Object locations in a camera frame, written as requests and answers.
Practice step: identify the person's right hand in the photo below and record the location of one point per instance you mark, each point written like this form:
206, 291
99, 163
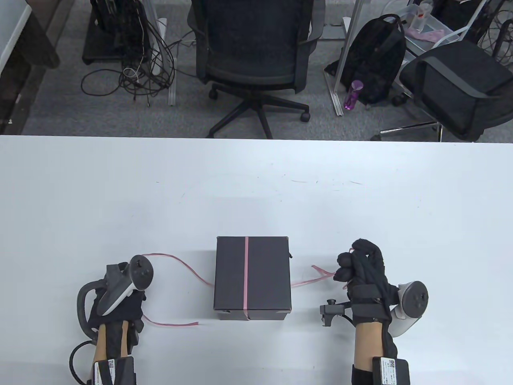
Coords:
368, 272

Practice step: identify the person's left hand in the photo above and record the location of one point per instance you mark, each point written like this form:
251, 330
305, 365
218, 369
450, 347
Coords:
128, 311

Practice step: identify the black cardboard box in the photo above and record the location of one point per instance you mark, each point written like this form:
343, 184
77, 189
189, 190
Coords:
268, 272

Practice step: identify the pink ribbon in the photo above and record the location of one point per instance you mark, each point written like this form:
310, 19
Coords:
245, 272

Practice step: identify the person's right forearm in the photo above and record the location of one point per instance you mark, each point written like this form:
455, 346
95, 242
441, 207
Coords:
366, 341

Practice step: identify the black left forearm pack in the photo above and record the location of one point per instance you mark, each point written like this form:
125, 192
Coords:
116, 371

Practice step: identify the person's left forearm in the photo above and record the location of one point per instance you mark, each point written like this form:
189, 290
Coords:
102, 341

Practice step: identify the black right forearm pack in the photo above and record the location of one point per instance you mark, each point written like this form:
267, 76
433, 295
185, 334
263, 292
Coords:
390, 371

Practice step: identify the grey left hand controller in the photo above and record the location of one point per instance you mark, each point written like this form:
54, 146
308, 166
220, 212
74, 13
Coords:
140, 272

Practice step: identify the grey hand controller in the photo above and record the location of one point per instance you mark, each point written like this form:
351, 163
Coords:
140, 272
415, 298

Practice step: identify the grey right hand controller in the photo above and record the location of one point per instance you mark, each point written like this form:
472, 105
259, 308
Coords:
415, 298

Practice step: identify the white metal desk leg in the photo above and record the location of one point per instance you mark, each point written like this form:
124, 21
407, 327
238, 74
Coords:
172, 96
338, 104

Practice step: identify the purple water bottle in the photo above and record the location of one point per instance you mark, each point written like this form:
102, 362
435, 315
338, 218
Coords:
352, 96

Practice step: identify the black chair with grey armrest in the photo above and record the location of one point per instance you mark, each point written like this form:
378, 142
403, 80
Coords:
461, 80

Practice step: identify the black backpack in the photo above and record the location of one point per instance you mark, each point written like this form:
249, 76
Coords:
372, 52

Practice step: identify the pink cloth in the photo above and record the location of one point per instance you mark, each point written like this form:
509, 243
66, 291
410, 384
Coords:
427, 35

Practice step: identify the clear small bottle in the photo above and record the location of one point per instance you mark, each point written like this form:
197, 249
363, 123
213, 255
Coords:
423, 20

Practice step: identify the black mesh office chair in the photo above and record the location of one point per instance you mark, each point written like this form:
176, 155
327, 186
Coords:
252, 40

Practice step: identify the white power strip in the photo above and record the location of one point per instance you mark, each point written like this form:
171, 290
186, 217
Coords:
161, 28

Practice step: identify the black computer tower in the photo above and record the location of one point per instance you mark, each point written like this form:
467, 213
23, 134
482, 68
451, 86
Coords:
108, 24

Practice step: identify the white desk with dark side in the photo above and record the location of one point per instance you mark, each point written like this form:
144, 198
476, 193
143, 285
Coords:
12, 32

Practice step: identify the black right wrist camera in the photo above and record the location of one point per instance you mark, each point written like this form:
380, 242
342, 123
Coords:
330, 311

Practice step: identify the white frame storage rack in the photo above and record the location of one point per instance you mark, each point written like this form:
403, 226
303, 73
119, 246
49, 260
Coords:
453, 37

